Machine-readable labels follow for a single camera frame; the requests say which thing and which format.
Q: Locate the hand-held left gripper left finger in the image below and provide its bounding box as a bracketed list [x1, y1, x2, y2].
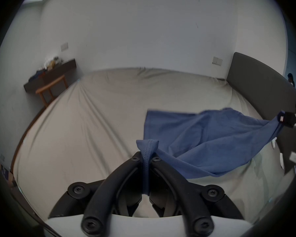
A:
[48, 151, 145, 236]

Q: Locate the dark grey padded headboard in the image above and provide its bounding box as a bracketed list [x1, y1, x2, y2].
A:
[226, 52, 296, 175]

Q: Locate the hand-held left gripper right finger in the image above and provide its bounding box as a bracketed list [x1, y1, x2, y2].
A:
[148, 157, 245, 236]

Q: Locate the wooden chair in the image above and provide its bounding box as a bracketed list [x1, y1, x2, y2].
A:
[36, 74, 69, 108]

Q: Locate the blue garment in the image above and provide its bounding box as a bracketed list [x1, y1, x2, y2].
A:
[136, 108, 285, 197]

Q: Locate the dark wall shelf with items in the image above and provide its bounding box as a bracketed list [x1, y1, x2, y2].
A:
[23, 58, 77, 93]

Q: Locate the bed with beige sheet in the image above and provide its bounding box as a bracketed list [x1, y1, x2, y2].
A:
[11, 67, 296, 226]

